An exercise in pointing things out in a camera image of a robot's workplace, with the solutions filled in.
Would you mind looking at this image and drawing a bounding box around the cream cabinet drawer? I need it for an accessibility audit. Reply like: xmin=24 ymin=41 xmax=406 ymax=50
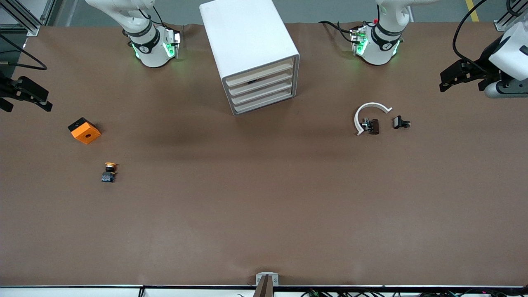
xmin=233 ymin=90 xmax=296 ymax=114
xmin=228 ymin=70 xmax=294 ymax=96
xmin=225 ymin=59 xmax=294 ymax=87
xmin=231 ymin=80 xmax=295 ymax=105

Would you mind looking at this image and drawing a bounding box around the orange cap push button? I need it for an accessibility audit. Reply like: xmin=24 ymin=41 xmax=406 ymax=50
xmin=101 ymin=162 xmax=119 ymax=183

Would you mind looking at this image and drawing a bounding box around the white drawer cabinet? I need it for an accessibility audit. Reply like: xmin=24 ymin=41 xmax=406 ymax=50
xmin=199 ymin=0 xmax=300 ymax=116

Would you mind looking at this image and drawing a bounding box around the orange box with black base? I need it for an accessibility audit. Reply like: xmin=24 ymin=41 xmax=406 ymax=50
xmin=68 ymin=117 xmax=101 ymax=145

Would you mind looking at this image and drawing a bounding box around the brown paper table cover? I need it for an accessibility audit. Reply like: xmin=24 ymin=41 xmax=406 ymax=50
xmin=0 ymin=21 xmax=528 ymax=288

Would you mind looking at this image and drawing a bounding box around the aluminium frame profile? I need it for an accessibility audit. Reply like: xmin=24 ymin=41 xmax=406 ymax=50
xmin=494 ymin=0 xmax=528 ymax=31
xmin=0 ymin=0 xmax=56 ymax=37

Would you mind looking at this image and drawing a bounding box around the white curved plastic bracket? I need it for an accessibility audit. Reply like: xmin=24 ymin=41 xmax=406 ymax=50
xmin=354 ymin=102 xmax=393 ymax=137

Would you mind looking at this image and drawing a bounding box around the black base cable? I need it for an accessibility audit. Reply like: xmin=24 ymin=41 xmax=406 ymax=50
xmin=319 ymin=20 xmax=356 ymax=44

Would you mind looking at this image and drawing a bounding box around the white table edge rail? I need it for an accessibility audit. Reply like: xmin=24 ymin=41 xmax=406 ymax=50
xmin=0 ymin=285 xmax=528 ymax=297

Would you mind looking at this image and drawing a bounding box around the black cable bundle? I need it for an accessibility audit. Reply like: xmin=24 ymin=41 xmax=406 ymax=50
xmin=301 ymin=289 xmax=528 ymax=297

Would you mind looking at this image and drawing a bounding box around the grey front camera mount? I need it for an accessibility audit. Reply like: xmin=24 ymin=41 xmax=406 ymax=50
xmin=254 ymin=272 xmax=279 ymax=297

